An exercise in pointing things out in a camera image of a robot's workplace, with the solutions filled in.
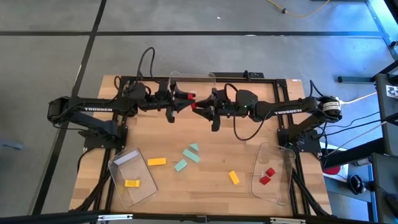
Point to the red round object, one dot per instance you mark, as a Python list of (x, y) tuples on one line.
[(332, 170)]

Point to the clear plastic bin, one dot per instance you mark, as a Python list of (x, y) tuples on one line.
[(136, 196), (202, 84), (273, 193)]

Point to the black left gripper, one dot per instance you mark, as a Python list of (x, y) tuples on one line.
[(169, 102)]

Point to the black bar mount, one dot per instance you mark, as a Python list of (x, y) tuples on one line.
[(230, 75)]

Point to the teal triangle block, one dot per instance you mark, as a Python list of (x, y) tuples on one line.
[(194, 147)]

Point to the teal rectangular block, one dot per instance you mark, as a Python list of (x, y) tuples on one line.
[(181, 165)]

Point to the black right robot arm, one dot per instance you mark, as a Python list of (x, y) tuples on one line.
[(289, 111)]

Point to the grey floor object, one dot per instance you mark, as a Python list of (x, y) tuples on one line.
[(11, 144)]

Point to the black aluminium table frame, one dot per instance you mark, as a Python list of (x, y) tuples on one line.
[(270, 80)]

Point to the aluminium rail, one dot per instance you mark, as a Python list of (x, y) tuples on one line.
[(377, 25)]

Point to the black metal beam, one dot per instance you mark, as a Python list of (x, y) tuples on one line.
[(354, 153)]

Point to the black headphones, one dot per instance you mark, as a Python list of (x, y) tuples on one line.
[(357, 184)]

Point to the long teal block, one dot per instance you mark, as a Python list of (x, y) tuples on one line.
[(191, 155)]

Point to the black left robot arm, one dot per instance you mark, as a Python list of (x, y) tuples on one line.
[(93, 109)]

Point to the small red block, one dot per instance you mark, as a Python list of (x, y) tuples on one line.
[(270, 172)]

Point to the long yellow block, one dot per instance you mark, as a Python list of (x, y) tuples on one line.
[(156, 161)]

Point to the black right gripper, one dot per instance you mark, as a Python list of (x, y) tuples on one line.
[(219, 105)]

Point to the black cabinet with marker tag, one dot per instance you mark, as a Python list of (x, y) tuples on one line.
[(387, 124)]

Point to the silver bracket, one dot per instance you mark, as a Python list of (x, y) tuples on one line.
[(115, 217), (287, 221)]

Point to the long red block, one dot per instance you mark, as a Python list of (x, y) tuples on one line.
[(191, 96)]

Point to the black rig beam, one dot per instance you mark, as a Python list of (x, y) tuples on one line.
[(46, 217)]

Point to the black floor stand bar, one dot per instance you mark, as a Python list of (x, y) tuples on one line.
[(357, 79)]

